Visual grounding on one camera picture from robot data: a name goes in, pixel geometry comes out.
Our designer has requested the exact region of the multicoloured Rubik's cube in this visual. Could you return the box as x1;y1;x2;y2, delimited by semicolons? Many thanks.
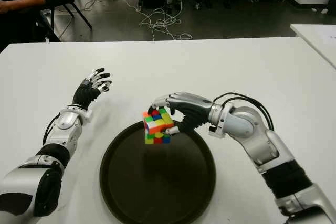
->
142;107;175;145

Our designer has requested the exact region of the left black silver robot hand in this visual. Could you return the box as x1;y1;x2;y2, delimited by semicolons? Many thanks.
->
72;68;113;111

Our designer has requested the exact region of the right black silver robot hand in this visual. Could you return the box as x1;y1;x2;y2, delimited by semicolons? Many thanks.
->
146;92;214;135

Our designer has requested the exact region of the dark brown round plate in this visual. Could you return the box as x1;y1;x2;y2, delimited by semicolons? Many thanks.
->
99;118;217;224

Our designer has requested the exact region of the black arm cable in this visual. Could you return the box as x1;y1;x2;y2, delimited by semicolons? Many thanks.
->
212;92;275;132
41;115;60;151

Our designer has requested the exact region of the tangled white floor cable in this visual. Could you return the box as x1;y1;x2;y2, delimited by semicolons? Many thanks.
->
125;0;193;41

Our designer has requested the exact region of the white side table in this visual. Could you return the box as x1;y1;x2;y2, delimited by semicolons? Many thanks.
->
290;24;336;69

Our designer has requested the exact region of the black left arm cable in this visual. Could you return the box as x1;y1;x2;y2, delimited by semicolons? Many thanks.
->
41;115;60;151

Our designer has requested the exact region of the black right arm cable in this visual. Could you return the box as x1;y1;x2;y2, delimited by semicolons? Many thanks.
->
212;92;275;132

